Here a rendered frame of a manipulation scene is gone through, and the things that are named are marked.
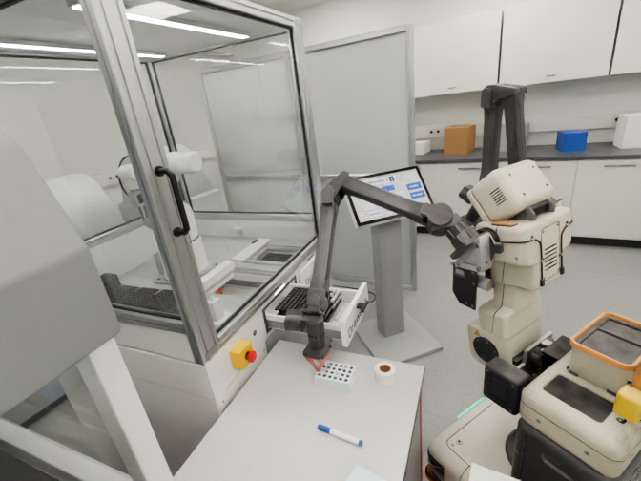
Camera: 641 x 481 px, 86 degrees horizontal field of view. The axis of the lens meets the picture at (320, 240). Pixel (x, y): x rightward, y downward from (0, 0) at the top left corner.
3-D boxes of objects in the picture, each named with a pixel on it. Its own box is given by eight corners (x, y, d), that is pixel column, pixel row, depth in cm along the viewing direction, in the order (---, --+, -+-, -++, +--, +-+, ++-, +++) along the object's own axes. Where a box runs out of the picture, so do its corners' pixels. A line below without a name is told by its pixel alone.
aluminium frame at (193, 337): (327, 238, 190) (301, 18, 151) (205, 365, 105) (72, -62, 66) (196, 231, 229) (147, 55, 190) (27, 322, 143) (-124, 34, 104)
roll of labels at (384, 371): (380, 387, 113) (379, 378, 111) (371, 373, 119) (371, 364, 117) (400, 382, 114) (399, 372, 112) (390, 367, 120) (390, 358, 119)
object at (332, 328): (363, 303, 147) (361, 290, 144) (343, 341, 125) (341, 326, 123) (281, 292, 163) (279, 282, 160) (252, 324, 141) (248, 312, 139)
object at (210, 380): (330, 261, 196) (327, 238, 191) (216, 400, 111) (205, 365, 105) (200, 251, 234) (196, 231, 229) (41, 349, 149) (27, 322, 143)
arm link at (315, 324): (320, 322, 106) (324, 311, 111) (299, 320, 108) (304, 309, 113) (322, 340, 109) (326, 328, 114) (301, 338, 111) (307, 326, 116)
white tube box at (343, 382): (357, 374, 119) (356, 365, 118) (349, 392, 112) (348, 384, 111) (324, 367, 124) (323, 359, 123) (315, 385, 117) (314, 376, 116)
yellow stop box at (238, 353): (257, 357, 122) (252, 340, 119) (244, 371, 116) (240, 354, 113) (244, 354, 124) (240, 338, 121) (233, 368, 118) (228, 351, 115)
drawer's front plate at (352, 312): (368, 303, 148) (366, 282, 144) (347, 347, 124) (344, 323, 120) (364, 303, 149) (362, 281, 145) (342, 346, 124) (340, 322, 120)
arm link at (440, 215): (335, 163, 124) (341, 177, 133) (317, 194, 122) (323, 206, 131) (458, 207, 107) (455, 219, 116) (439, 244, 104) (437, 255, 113)
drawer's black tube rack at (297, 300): (342, 304, 146) (341, 292, 144) (327, 330, 132) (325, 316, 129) (296, 299, 155) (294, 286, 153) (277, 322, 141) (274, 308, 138)
